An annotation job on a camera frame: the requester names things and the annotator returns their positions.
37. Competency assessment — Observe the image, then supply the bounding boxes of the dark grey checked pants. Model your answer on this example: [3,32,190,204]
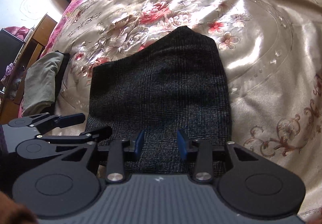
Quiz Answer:
[86,27,232,174]

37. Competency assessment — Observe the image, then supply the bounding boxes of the operator hand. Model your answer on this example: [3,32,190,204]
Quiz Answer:
[0,192,38,224]

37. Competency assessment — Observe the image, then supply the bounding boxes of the folded olive green garment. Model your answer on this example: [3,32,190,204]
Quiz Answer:
[22,52,64,116]

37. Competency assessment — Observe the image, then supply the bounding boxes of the folded black garment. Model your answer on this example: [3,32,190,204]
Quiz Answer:
[49,53,70,114]

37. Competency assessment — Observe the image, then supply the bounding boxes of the wooden desk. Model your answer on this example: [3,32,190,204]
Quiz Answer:
[1,14,57,124]

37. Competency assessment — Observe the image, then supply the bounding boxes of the black monitor screen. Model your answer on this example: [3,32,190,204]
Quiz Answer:
[0,29,24,78]

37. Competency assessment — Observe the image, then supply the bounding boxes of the pink cloth behind monitor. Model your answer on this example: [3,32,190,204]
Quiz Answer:
[5,27,29,41]

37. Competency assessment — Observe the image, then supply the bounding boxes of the floral satin bedspread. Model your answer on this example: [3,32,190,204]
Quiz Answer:
[17,0,322,222]

